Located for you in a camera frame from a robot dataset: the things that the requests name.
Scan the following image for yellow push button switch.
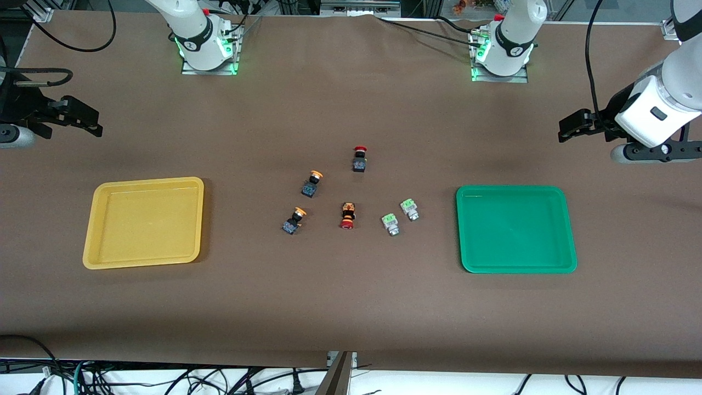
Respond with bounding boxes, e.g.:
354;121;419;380
301;171;324;199
282;207;307;235

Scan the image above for yellow plastic tray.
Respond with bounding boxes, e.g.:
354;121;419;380
82;177;205;270

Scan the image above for green plastic tray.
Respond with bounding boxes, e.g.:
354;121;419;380
456;185;578;274

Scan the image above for brown paper table cover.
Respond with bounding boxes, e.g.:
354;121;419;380
0;10;702;379

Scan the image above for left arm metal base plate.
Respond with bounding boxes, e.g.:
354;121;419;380
469;29;529;84

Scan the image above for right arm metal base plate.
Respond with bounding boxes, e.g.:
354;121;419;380
180;25;241;76

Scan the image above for black cable on table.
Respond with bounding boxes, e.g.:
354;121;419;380
377;16;489;43

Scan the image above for teal floor cable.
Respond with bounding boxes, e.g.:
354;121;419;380
72;360;88;395

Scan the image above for black floor cable bundle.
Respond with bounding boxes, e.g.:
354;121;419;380
82;365;330;395

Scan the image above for dark table support post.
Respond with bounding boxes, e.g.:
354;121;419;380
315;351;357;395

